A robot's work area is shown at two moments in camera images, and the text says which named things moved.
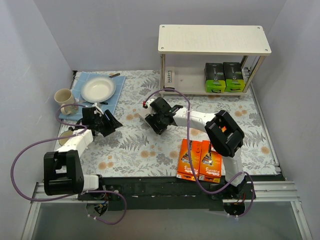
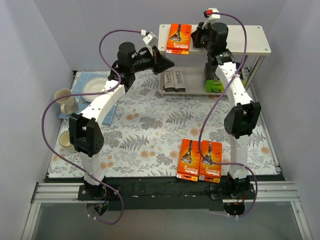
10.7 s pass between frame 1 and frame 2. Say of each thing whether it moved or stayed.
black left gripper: moved
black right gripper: moved
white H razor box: moved
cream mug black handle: stayed
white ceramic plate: stayed
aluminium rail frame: stayed
